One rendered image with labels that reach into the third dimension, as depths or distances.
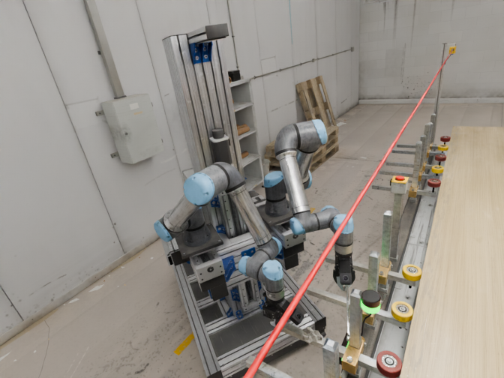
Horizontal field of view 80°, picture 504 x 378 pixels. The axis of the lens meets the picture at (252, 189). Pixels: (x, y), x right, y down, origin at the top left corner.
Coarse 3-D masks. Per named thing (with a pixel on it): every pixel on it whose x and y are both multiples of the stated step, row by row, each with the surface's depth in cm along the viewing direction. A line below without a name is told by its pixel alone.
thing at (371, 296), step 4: (364, 292) 102; (368, 292) 102; (372, 292) 101; (376, 292) 101; (364, 296) 100; (368, 296) 100; (372, 296) 100; (376, 296) 100; (368, 300) 99; (372, 300) 99; (376, 300) 98; (360, 308) 103; (360, 312) 104; (368, 316) 105; (364, 320) 107
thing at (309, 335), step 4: (304, 328) 124; (308, 328) 122; (304, 332) 122; (308, 332) 121; (312, 332) 122; (316, 332) 121; (304, 336) 120; (308, 336) 120; (312, 336) 119; (316, 336) 119; (320, 336) 119; (308, 340) 119; (312, 340) 119; (316, 340) 118
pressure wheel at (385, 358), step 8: (384, 352) 106; (392, 352) 105; (376, 360) 104; (384, 360) 104; (392, 360) 103; (400, 360) 103; (384, 368) 101; (392, 368) 101; (400, 368) 100; (392, 376) 101
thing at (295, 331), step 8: (288, 328) 125; (296, 328) 125; (296, 336) 124; (312, 344) 120; (320, 344) 118; (360, 360) 109; (368, 360) 109; (368, 368) 108; (376, 368) 106; (384, 376) 105
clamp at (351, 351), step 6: (348, 348) 113; (354, 348) 113; (360, 348) 112; (348, 354) 111; (354, 354) 111; (342, 360) 109; (354, 360) 109; (342, 366) 110; (348, 366) 109; (354, 366) 107; (354, 372) 108
